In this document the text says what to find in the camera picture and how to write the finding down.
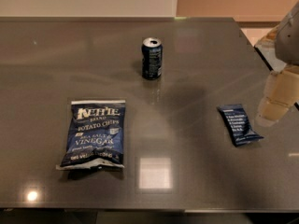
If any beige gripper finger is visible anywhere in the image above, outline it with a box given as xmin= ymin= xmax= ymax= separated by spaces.
xmin=256 ymin=64 xmax=299 ymax=127

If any blue RXBAR blueberry wrapper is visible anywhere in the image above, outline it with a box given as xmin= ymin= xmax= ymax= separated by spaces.
xmin=217 ymin=104 xmax=263 ymax=147

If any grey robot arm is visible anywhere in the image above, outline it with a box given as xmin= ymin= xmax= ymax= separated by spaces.
xmin=255 ymin=2 xmax=299 ymax=127

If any blue Kettle chip bag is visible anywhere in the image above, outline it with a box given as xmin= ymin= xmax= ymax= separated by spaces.
xmin=57 ymin=100 xmax=125 ymax=170

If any dark blue soda can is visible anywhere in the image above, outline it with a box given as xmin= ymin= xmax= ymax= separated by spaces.
xmin=141 ymin=37 xmax=163 ymax=80

